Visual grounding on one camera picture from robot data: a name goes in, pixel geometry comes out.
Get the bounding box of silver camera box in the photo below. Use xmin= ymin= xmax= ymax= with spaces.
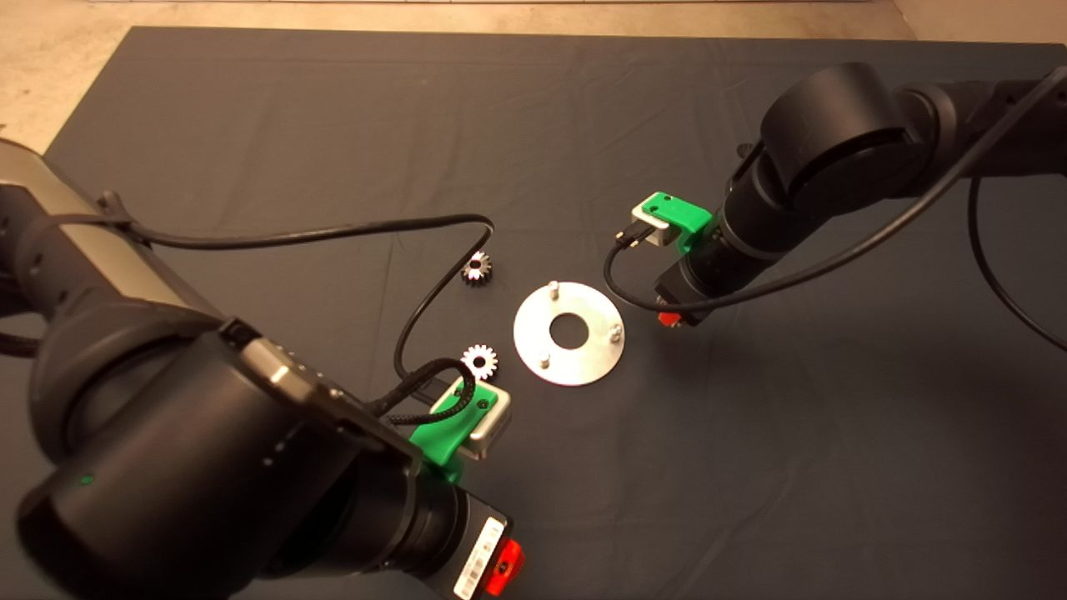
xmin=429 ymin=377 xmax=513 ymax=462
xmin=629 ymin=202 xmax=674 ymax=248

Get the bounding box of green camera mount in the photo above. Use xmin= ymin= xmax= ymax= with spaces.
xmin=640 ymin=192 xmax=716 ymax=255
xmin=408 ymin=379 xmax=496 ymax=486

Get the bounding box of dark grey table cloth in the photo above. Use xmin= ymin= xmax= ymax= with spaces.
xmin=0 ymin=27 xmax=1067 ymax=600

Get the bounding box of black camera cable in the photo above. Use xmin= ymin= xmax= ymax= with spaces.
xmin=96 ymin=190 xmax=494 ymax=428
xmin=604 ymin=65 xmax=1067 ymax=353

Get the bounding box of left black camera cable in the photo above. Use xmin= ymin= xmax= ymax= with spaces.
xmin=96 ymin=190 xmax=494 ymax=428

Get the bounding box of right silver camera box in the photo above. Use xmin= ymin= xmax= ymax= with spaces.
xmin=629 ymin=202 xmax=674 ymax=248

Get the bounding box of round metal carrier plate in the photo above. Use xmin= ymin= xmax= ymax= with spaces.
xmin=513 ymin=281 xmax=626 ymax=387

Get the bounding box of left green camera mount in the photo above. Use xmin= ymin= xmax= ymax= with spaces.
xmin=408 ymin=379 xmax=496 ymax=486

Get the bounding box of right green camera mount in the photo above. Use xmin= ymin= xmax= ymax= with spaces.
xmin=640 ymin=192 xmax=716 ymax=255

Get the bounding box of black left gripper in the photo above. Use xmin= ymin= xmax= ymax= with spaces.
xmin=393 ymin=483 xmax=526 ymax=600

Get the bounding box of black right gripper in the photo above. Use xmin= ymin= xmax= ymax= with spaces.
xmin=655 ymin=242 xmax=747 ymax=329

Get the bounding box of right black camera cable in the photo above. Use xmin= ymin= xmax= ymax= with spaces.
xmin=604 ymin=65 xmax=1067 ymax=353

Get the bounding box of left silver camera box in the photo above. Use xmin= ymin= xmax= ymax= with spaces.
xmin=429 ymin=377 xmax=513 ymax=462

